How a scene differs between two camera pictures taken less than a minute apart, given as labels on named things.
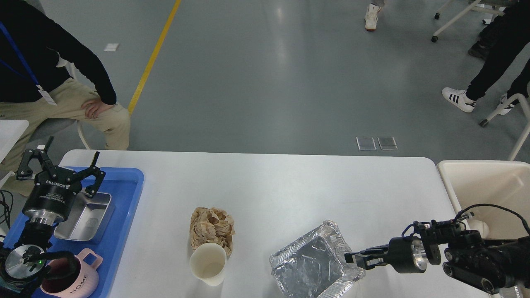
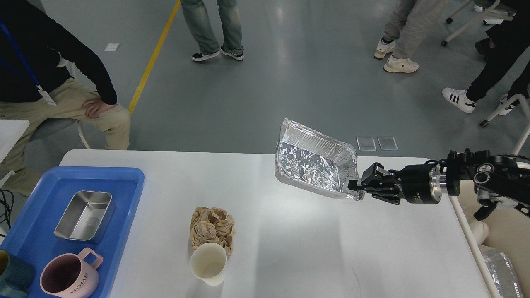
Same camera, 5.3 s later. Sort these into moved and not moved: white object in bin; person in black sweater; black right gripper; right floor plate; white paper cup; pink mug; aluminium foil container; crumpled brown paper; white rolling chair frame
Moved: aluminium foil container; black right gripper; white rolling chair frame
Not moved: person in black sweater; crumpled brown paper; right floor plate; white object in bin; white paper cup; pink mug
